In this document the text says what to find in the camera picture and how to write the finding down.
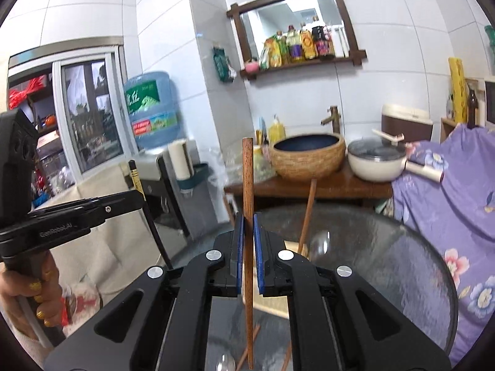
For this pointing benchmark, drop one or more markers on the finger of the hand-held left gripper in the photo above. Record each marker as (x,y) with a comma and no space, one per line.
(96,208)

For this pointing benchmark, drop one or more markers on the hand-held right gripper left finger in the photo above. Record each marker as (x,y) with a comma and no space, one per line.
(240,255)

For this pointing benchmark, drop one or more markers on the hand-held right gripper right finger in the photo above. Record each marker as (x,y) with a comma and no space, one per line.
(258,262)

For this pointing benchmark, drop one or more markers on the black chopstick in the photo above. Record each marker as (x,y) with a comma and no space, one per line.
(149,216)

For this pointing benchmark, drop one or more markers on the reddish-brown wooden chopstick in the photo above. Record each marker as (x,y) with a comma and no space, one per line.
(247,170)
(247,346)
(309,208)

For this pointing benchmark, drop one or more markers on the person's left hand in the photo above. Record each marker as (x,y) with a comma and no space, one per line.
(27,293)

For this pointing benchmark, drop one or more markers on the wooden shelf with items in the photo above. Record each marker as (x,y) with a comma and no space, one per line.
(46,135)

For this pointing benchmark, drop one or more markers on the beige cloth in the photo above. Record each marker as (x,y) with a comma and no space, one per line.
(112,247)

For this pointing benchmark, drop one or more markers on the grey water dispenser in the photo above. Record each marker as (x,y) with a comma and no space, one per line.
(170,193)

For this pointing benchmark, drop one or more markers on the sliding glass window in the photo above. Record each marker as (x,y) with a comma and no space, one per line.
(89,116)

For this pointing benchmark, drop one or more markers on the teal cup holder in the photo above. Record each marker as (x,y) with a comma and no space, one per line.
(195,179)

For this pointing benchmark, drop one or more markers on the clear plastic bag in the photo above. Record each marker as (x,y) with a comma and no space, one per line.
(236,162)

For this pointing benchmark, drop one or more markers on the brown wooden chopstick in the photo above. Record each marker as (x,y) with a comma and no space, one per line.
(286,357)

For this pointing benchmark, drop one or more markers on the red packet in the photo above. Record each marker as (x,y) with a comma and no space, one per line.
(83,307)

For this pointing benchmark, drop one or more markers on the wooden counter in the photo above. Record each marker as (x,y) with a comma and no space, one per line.
(340,189)

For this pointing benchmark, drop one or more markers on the woven wash basin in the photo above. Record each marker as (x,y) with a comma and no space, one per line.
(305,162)

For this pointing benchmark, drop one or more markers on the blue water jug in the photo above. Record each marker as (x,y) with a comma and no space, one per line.
(152,112)

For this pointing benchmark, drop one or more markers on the yellow soap bottle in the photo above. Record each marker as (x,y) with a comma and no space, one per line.
(276,131)

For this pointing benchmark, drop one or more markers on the white pot with lid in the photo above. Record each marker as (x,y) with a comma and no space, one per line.
(375,166)

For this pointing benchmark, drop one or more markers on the bronze faucet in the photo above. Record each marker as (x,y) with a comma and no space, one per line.
(333,119)

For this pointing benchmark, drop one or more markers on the white rice paddle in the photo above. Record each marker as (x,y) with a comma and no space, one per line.
(386,136)

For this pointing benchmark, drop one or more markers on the pink small pot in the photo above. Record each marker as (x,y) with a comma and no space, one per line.
(251,66)

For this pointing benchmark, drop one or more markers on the green hanging packet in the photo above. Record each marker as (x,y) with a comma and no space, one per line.
(224,65)

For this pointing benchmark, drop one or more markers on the purple floral cloth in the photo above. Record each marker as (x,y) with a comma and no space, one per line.
(444,220)

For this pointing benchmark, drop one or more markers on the brown and white rice cooker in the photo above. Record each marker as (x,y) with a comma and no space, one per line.
(406,123)

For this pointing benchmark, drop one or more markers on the yellow seasoning packet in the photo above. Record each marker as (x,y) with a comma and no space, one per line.
(271,52)

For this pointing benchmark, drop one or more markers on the yellow oil bottle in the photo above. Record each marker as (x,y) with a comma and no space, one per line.
(294,46)

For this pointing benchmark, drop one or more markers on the amber sauce bottle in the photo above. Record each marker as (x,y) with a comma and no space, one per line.
(307,44)

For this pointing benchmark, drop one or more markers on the dark soy sauce bottle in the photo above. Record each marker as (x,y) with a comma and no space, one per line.
(320,38)

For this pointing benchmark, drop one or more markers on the white bottle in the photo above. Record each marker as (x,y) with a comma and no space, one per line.
(337,42)

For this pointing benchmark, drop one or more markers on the wooden framed mirror shelf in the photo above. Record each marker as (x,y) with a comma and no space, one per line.
(294,11)

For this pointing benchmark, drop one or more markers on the brown glass bottle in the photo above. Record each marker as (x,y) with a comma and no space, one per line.
(472,110)

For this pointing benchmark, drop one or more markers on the yellow roll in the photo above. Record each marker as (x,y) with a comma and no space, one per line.
(458,89)

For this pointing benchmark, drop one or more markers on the white microwave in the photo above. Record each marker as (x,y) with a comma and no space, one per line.
(490,102)

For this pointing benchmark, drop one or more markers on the green cup noodle stack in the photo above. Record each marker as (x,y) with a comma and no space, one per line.
(490,38)

